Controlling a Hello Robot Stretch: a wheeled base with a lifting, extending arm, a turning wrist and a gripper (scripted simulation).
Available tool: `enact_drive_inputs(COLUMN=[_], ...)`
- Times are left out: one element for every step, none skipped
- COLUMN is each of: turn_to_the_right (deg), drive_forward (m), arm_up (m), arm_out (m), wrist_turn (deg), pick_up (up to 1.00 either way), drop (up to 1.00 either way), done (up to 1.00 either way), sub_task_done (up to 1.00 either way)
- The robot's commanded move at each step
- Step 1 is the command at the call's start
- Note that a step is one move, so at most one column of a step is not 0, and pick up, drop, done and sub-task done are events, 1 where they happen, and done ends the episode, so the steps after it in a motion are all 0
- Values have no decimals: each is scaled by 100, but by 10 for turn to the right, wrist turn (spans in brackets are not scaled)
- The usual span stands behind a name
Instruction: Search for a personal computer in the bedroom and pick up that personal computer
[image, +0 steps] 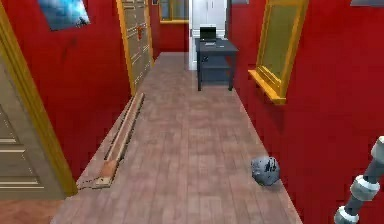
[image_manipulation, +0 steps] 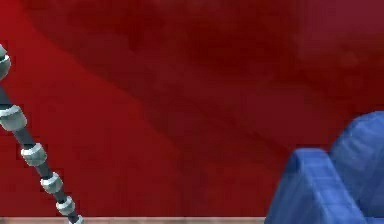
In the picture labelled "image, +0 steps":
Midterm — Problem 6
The black laptop computer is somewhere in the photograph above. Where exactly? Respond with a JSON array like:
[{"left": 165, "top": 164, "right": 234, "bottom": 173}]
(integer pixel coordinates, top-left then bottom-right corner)
[{"left": 199, "top": 26, "right": 218, "bottom": 47}]

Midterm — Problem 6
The dark grey side table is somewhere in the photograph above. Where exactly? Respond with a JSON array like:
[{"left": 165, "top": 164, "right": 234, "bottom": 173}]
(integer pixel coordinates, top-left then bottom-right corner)
[{"left": 195, "top": 37, "right": 240, "bottom": 92}]

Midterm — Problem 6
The wooden baseball bat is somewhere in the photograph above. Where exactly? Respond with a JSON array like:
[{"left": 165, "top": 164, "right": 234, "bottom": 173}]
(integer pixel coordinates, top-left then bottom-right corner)
[{"left": 93, "top": 92, "right": 146, "bottom": 190}]

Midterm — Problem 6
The grey soccer ball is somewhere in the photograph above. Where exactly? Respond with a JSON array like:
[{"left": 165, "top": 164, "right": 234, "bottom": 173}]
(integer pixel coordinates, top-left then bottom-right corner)
[{"left": 250, "top": 155, "right": 281, "bottom": 187}]

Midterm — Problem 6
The white cupboard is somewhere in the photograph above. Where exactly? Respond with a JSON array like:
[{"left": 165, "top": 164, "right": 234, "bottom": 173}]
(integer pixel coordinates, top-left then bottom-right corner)
[{"left": 188, "top": 0, "right": 229, "bottom": 71}]

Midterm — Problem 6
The yellow framed window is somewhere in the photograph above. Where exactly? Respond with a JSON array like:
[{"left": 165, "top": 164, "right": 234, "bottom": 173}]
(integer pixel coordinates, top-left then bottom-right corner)
[
  {"left": 247, "top": 0, "right": 310, "bottom": 106},
  {"left": 157, "top": 0, "right": 190, "bottom": 25}
]

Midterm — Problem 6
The blue framed picture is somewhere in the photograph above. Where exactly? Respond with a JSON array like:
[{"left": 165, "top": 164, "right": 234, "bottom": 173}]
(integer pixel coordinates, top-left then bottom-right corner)
[{"left": 37, "top": 0, "right": 91, "bottom": 32}]

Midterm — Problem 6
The grey framed picture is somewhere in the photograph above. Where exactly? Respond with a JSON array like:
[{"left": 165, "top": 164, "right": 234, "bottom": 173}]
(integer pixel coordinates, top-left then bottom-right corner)
[{"left": 350, "top": 0, "right": 384, "bottom": 8}]

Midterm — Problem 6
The beige door yellow frame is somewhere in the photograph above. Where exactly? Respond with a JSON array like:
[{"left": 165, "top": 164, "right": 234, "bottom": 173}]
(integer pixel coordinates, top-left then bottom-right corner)
[
  {"left": 0, "top": 2, "right": 79, "bottom": 201},
  {"left": 115, "top": 0, "right": 155, "bottom": 97}
]

